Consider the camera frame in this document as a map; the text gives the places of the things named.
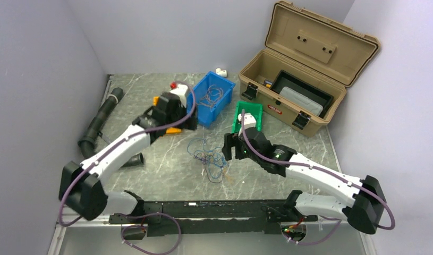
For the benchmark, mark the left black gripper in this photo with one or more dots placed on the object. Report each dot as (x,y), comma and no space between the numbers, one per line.
(190,124)

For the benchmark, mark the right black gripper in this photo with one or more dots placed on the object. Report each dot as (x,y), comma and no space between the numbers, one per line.
(230,140)

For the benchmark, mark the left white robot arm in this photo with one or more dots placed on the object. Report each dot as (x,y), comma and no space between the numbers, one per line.
(82,184)

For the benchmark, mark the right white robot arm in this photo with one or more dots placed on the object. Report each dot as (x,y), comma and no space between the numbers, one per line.
(360,202)

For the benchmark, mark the orange plastic bin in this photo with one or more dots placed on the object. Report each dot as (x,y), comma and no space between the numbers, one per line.
(171,130)

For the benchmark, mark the green plastic bin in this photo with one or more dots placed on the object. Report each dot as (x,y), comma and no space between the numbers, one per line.
(254,109)

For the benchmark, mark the blue plastic bin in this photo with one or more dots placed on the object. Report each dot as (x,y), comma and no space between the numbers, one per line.
(213,93)

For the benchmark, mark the white plastic fitting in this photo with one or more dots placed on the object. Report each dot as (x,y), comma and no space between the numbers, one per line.
(221,72)

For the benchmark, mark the yellow blue battery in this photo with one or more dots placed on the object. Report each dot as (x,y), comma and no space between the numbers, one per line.
(267,83)

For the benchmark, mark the grey plastic case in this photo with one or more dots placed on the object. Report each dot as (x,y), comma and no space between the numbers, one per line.
(301,100)

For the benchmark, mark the black toolbox tray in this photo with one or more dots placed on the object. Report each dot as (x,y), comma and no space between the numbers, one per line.
(285,79)

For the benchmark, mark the tan plastic toolbox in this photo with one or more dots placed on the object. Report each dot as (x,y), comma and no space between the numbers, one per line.
(315,50)

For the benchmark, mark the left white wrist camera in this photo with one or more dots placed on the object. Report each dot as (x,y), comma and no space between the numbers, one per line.
(181,90)

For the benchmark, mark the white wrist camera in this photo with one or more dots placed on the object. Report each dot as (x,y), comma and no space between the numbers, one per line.
(248,120)
(181,90)

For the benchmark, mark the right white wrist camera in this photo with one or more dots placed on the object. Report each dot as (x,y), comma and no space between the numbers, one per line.
(248,120)

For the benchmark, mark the aluminium frame rail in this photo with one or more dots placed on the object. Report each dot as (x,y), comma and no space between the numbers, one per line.
(360,202)

